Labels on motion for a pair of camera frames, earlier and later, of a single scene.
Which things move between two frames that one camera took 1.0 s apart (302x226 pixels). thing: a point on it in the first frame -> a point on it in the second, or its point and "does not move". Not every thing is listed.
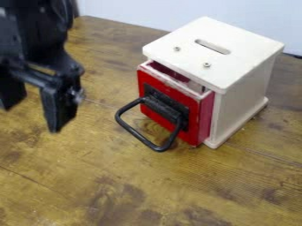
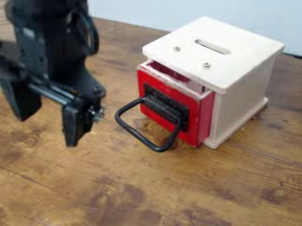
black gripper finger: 61,99 -> 76,122
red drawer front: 189,94 does not move
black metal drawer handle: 164,107 does not move
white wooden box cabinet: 231,61 does not move
